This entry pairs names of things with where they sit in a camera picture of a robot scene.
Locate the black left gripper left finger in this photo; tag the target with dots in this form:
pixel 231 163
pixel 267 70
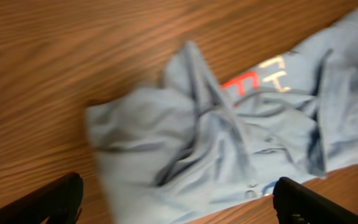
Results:
pixel 55 203

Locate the light blue t-shirt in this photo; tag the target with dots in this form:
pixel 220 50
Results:
pixel 188 147

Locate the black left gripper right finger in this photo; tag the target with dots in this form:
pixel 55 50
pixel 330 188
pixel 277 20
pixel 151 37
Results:
pixel 295 203

